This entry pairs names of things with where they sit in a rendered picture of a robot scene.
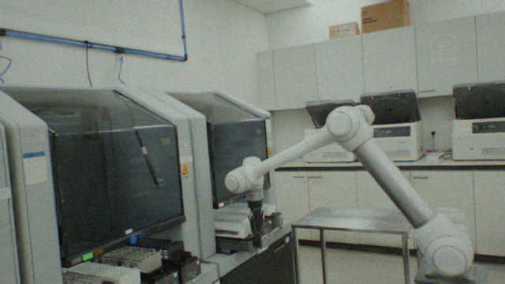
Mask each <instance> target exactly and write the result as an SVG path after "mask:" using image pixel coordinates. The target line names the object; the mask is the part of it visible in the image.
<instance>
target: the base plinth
mask: <svg viewBox="0 0 505 284"><path fill-rule="evenodd" d="M298 245H307V246H315V247H321V245H320V241H318V240H308V239H299V238H298ZM326 248H333V249H349V250H358V251H366V252H383V253H391V254H400V255H403V254H402V248H399V247H391V246H382V245H367V244H356V243H346V242H336V241H326ZM409 252H410V256H416V255H417V251H416V249H415V248H409ZM473 261H478V262H488V263H501V264H505V256H490V255H480V254H473Z"/></svg>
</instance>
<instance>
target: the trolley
mask: <svg viewBox="0 0 505 284"><path fill-rule="evenodd" d="M290 227H291V230H292V242H293V253H294V274H295V284H301V269H300V257H299V247H298V235H297V228H302V229H314V230H320V245H321V257H322V268H323V281H324V284H328V276H327V253H326V241H325V230H336V231H347V232H360V233H371V234H394V235H402V254H403V268H404V282H405V284H411V280H410V252H409V239H413V238H412V235H408V234H409V231H410V229H411V227H412V226H411V225H410V224H409V223H408V221H407V219H406V218H405V217H404V216H403V214H402V213H401V212H400V210H399V209H379V208H359V207H318V208H316V209H314V210H313V211H311V212H309V213H308V214H307V215H306V216H304V217H301V218H299V219H298V220H297V221H295V222H293V223H291V224H290ZM416 251H417V269H418V267H419V265H420V262H421V260H422V253H421V250H420V249H419V248H418V247H417V245H416Z"/></svg>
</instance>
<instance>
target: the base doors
mask: <svg viewBox="0 0 505 284"><path fill-rule="evenodd" d="M402 172H403V175H404V176H405V177H406V179H407V180H408V181H409V182H410V180H411V185H413V187H414V188H415V189H416V190H417V191H418V192H419V193H420V194H421V196H422V197H423V198H424V199H425V201H426V202H427V203H428V205H429V206H430V207H431V209H432V210H434V209H435V208H437V207H454V208H457V209H459V210H460V211H463V213H464V214H465V216H466V217H467V219H468V221H469V227H470V234H471V243H472V246H473V254H480V255H490V256H505V185H501V183H505V171H474V172H473V171H410V172H409V171H402ZM295 176H296V177H305V178H295ZM309 177H321V178H309ZM414 177H416V178H414ZM426 177H427V178H426ZM356 178H357V179H356ZM283 181H290V182H283ZM304 181H305V183H304ZM324 181H334V182H335V183H334V182H324ZM414 182H415V183H416V184H415V185H414V184H413V183H414ZM304 185H305V190H304ZM473 185H474V196H473ZM275 187H276V198H277V209H278V212H281V214H282V216H283V218H284V219H291V223H293V222H295V221H297V220H298V219H299V218H301V217H304V216H306V215H307V214H308V213H309V212H311V211H313V210H314V209H316V208H318V207H359V208H379V209H398V208H397V207H396V206H395V205H394V204H393V203H392V202H391V200H390V199H389V198H388V197H387V195H386V194H385V193H384V191H383V190H382V188H381V187H380V186H379V184H378V183H376V181H375V180H374V179H373V178H372V176H371V175H370V174H369V172H368V171H357V172H356V171H351V172H275ZM474 201H475V212H474ZM475 218H476V229H475ZM297 235H298V238H299V239H308V240H318V241H320V230H314V229H302V228H297ZM476 235H477V245H476ZM325 241H336V242H346V243H356V244H367V245H382V246H391V247H399V248H402V235H394V234H371V233H360V232H347V231H336V230H325Z"/></svg>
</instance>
